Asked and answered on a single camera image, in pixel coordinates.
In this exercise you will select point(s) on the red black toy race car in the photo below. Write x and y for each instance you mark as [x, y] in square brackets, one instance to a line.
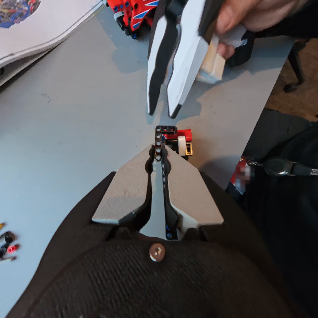
[131, 12]

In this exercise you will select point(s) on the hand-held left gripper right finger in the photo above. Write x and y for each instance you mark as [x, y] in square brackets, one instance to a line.
[194, 196]

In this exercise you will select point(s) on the small toy brick assembly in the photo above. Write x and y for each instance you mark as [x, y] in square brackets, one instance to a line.
[183, 135]

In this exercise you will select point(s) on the open instruction booklet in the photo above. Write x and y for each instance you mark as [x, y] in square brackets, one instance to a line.
[44, 35]

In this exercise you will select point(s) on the person's right hand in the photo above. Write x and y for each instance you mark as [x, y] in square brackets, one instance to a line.
[258, 15]

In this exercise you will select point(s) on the black angled brick piece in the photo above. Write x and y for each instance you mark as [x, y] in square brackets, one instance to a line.
[159, 144]

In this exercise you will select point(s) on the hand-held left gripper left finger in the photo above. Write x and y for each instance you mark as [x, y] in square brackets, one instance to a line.
[124, 196]

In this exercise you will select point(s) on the person's black clothing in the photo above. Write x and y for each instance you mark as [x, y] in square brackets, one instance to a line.
[288, 238]

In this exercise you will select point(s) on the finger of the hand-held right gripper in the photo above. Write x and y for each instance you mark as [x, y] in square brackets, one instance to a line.
[191, 54]
[158, 59]

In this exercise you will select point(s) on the grey desk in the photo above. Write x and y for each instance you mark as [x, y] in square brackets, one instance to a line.
[74, 139]

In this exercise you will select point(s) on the pile of small brick pieces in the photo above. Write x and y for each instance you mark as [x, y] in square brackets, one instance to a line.
[9, 246]

